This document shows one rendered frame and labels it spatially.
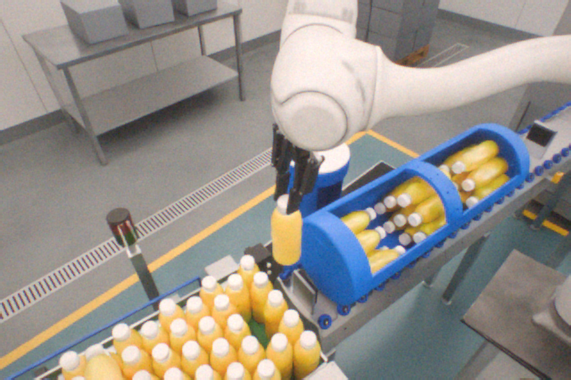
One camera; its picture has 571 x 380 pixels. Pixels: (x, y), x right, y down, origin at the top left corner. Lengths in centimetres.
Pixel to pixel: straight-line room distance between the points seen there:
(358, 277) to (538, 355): 51
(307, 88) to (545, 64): 38
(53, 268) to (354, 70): 262
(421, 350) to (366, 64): 201
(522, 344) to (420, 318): 121
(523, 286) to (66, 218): 280
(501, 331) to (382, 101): 93
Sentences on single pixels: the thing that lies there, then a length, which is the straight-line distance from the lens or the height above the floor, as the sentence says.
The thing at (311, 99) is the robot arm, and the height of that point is 182.
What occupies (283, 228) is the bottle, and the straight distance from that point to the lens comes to 83.
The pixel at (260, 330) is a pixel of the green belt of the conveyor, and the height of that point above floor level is 90.
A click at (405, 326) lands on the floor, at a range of 236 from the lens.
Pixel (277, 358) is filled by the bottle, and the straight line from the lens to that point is 103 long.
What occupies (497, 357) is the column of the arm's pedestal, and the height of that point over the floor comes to 87.
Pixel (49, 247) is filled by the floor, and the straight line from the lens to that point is 302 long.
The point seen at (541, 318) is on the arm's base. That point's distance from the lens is 132.
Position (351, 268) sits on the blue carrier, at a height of 118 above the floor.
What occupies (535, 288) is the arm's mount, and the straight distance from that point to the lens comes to 141.
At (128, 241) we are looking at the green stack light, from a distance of 117.
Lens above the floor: 202
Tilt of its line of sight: 44 degrees down
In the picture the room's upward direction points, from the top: straight up
